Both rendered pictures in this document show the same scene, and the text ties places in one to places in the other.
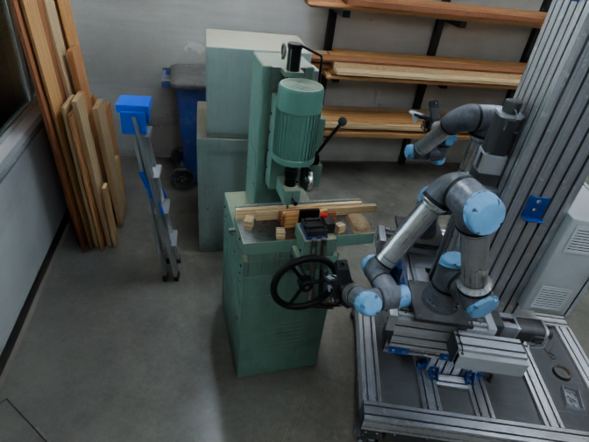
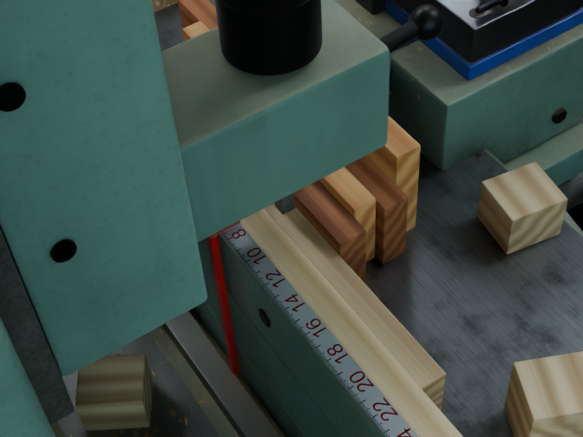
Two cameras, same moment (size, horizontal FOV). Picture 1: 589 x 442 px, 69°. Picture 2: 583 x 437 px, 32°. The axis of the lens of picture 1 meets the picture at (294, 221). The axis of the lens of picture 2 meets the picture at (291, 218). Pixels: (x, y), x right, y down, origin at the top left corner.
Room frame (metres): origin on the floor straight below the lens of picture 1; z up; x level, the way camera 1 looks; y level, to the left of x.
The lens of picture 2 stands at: (1.68, 0.43, 1.40)
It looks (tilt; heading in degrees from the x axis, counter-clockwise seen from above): 49 degrees down; 260
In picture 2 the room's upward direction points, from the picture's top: 4 degrees counter-clockwise
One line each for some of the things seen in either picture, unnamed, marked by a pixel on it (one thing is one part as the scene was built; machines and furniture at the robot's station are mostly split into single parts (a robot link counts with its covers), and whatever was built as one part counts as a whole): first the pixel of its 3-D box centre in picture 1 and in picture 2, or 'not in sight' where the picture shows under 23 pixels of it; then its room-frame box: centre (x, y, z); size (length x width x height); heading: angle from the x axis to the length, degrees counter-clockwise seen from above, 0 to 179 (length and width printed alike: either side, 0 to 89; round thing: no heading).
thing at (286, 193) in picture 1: (287, 191); (243, 124); (1.63, 0.04, 1.03); 0.14 x 0.07 x 0.09; 20
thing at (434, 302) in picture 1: (443, 292); not in sight; (1.29, -0.62, 0.87); 0.15 x 0.15 x 0.10
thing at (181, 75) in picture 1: (203, 127); not in sight; (3.43, 0.88, 0.48); 0.64 x 0.54 x 0.97; 107
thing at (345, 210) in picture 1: (317, 211); (170, 104); (1.67, -0.10, 0.92); 0.58 x 0.02 x 0.04; 110
